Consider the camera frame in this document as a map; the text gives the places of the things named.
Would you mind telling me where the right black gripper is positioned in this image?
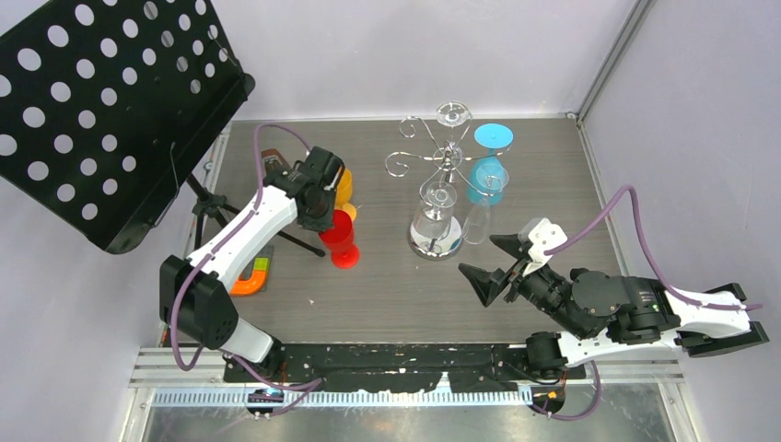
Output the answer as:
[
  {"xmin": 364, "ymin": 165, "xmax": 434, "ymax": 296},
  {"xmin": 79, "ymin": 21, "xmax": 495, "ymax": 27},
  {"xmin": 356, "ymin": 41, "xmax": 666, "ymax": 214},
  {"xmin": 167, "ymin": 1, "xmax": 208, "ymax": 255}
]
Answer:
[{"xmin": 454, "ymin": 234, "xmax": 585, "ymax": 340}]

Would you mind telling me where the yellow wine glass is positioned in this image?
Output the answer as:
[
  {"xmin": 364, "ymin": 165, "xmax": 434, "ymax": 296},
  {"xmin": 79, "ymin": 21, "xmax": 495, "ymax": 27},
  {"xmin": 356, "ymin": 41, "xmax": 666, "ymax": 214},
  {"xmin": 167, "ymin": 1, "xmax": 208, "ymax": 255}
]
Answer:
[{"xmin": 335, "ymin": 168, "xmax": 357, "ymax": 221}]

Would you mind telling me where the red wine glass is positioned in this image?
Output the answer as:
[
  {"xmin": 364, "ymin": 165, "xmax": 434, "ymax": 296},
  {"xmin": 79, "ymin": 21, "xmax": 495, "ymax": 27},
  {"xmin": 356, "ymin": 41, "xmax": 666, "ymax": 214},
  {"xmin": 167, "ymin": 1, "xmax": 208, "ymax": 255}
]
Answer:
[{"xmin": 318, "ymin": 210, "xmax": 360, "ymax": 269}]

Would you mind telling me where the chrome wine glass rack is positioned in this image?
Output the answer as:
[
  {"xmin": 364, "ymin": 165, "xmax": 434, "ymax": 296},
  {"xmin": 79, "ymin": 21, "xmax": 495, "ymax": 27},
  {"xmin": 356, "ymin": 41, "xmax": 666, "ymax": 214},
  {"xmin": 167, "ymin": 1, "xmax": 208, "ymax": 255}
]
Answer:
[{"xmin": 384, "ymin": 123, "xmax": 514, "ymax": 261}]

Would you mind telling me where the clear wine glass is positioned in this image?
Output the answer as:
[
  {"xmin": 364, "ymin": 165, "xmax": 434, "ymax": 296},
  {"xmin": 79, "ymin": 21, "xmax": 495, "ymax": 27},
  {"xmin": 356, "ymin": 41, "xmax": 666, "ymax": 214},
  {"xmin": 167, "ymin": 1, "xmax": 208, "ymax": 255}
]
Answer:
[
  {"xmin": 463, "ymin": 162, "xmax": 508, "ymax": 245},
  {"xmin": 411, "ymin": 180, "xmax": 457, "ymax": 239},
  {"xmin": 436, "ymin": 100, "xmax": 473, "ymax": 147}
]

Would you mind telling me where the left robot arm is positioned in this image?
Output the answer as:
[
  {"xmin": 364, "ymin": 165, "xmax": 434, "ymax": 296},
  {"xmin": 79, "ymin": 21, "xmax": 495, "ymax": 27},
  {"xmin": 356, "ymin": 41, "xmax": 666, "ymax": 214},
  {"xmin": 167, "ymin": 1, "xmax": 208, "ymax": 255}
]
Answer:
[{"xmin": 159, "ymin": 146, "xmax": 344, "ymax": 381}]

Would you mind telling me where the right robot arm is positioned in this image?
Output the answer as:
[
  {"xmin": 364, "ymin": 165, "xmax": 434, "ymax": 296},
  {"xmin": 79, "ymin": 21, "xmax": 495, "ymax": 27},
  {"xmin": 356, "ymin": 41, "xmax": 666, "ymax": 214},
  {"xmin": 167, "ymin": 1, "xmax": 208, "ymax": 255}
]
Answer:
[{"xmin": 459, "ymin": 235, "xmax": 769, "ymax": 380}]

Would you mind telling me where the clear wine glass front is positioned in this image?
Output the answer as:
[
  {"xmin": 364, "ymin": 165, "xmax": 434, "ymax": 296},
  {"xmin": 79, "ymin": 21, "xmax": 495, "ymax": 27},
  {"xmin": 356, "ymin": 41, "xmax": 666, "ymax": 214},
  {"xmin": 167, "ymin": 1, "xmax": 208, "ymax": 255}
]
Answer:
[{"xmin": 411, "ymin": 180, "xmax": 457, "ymax": 239}]

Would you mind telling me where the blue wine glass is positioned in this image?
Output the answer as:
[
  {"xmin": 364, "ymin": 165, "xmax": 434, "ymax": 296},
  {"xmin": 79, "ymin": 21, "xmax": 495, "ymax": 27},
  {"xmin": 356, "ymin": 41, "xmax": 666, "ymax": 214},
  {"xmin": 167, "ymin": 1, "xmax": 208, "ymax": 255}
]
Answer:
[{"xmin": 467, "ymin": 123, "xmax": 514, "ymax": 205}]

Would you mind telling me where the clear wine glass back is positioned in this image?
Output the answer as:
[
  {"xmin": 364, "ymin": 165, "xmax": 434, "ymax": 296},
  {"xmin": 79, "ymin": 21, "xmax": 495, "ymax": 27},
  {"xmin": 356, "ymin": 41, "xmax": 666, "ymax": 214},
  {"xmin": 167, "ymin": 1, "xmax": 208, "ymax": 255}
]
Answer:
[{"xmin": 436, "ymin": 100, "xmax": 473, "ymax": 147}]

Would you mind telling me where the brown wooden metronome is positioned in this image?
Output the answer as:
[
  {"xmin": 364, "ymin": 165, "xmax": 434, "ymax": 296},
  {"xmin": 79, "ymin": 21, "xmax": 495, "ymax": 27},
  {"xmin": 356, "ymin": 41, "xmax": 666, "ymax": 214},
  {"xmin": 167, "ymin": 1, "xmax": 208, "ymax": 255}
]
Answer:
[{"xmin": 261, "ymin": 148, "xmax": 291, "ymax": 176}]

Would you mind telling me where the grey lego baseplate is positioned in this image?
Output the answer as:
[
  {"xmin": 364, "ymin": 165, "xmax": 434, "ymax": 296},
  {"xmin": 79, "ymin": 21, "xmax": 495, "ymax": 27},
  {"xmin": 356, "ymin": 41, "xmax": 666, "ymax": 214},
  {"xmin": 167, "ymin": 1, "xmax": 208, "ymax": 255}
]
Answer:
[{"xmin": 245, "ymin": 245, "xmax": 274, "ymax": 295}]

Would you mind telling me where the green lego brick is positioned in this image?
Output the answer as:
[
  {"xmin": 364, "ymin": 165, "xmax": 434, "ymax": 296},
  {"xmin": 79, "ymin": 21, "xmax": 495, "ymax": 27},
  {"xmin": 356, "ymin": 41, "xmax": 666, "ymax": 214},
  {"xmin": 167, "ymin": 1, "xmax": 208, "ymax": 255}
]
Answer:
[{"xmin": 252, "ymin": 257, "xmax": 270, "ymax": 273}]

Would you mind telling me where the orange letter toy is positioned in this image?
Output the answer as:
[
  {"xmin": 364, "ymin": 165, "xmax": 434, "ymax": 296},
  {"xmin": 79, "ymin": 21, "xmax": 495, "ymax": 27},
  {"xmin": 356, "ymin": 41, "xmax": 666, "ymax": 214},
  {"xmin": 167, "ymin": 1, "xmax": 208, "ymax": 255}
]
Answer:
[{"xmin": 229, "ymin": 270, "xmax": 268, "ymax": 297}]

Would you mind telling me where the black perforated music stand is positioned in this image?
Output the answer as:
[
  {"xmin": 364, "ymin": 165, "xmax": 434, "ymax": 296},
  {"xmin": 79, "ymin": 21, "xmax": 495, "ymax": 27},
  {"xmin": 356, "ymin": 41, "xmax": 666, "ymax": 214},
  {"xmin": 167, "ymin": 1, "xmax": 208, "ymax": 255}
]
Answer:
[{"xmin": 0, "ymin": 0, "xmax": 326, "ymax": 293}]

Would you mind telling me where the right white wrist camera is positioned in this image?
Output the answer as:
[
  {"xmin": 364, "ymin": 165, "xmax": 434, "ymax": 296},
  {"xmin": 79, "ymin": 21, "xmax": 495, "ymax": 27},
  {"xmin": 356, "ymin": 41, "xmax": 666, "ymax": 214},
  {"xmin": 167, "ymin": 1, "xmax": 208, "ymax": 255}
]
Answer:
[{"xmin": 518, "ymin": 217, "xmax": 567, "ymax": 276}]

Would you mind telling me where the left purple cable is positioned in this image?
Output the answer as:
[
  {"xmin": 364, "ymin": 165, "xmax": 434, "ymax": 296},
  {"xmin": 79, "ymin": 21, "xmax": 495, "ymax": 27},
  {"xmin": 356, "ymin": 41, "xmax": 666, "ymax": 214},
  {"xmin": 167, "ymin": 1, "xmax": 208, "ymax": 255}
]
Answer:
[{"xmin": 169, "ymin": 123, "xmax": 324, "ymax": 416}]

